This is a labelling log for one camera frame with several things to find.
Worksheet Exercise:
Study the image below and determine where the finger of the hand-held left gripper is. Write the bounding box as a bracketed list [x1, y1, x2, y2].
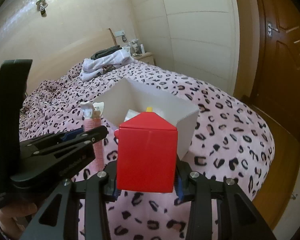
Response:
[27, 127, 85, 144]
[11, 125, 109, 188]

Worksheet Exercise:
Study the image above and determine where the brown wooden door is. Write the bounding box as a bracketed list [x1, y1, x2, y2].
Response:
[251, 0, 300, 140]

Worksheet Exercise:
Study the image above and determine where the pink leopard print blanket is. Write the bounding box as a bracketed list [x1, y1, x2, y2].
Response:
[19, 61, 275, 240]

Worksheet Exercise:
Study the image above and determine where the red plastic box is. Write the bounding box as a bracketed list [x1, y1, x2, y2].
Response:
[115, 112, 178, 193]

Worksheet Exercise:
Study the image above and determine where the white storage box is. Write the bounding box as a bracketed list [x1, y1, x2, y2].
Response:
[93, 77, 200, 160]

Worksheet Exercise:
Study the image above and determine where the cream wardrobe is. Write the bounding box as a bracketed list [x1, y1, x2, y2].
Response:
[126, 0, 240, 98]

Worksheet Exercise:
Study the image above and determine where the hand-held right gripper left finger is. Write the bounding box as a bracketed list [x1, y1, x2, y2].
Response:
[20, 160, 119, 240]

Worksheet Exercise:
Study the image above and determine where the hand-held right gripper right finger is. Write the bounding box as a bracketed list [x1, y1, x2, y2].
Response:
[174, 160, 278, 240]

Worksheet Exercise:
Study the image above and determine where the pink hair roller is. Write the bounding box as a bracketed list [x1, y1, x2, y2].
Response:
[84, 102, 105, 170]

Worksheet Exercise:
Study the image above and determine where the brown wooden stick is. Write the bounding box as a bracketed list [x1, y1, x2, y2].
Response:
[108, 28, 117, 47]

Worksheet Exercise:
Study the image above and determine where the beige nightstand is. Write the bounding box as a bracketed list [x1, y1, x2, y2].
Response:
[134, 52, 155, 67]

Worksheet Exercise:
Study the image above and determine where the clear glass jar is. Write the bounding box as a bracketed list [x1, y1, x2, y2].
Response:
[128, 39, 140, 55]

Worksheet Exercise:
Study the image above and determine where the person's left hand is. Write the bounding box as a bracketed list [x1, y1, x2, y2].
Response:
[0, 201, 38, 240]

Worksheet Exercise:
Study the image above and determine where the dark folded garment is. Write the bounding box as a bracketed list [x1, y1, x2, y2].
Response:
[91, 45, 121, 59]

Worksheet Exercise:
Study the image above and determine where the wall lamp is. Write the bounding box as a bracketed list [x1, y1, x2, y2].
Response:
[36, 0, 48, 17]

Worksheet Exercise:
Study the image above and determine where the silver door handle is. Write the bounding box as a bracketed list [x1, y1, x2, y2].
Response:
[267, 22, 279, 37]

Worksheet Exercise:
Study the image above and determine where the folded white clothes pile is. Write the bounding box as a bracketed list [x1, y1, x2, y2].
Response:
[79, 46, 135, 82]

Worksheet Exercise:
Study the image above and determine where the white foam blocks plastic pack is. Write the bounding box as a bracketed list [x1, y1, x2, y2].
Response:
[124, 108, 143, 123]

